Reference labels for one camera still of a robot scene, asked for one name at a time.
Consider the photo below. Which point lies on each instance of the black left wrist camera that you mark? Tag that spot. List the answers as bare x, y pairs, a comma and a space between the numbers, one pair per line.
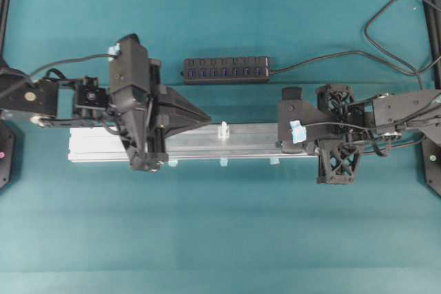
129, 91

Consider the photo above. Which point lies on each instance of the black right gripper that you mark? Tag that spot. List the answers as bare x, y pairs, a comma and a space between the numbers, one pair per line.
340, 153

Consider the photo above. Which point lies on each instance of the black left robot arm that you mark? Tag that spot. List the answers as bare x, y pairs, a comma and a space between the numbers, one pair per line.
56, 101

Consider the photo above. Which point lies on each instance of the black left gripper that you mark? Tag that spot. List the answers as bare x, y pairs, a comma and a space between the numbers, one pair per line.
164, 123

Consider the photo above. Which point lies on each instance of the aluminium extrusion rail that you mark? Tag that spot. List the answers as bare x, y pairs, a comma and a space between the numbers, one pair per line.
212, 142

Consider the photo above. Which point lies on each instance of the black USB hub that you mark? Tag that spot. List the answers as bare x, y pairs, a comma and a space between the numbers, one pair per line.
229, 70

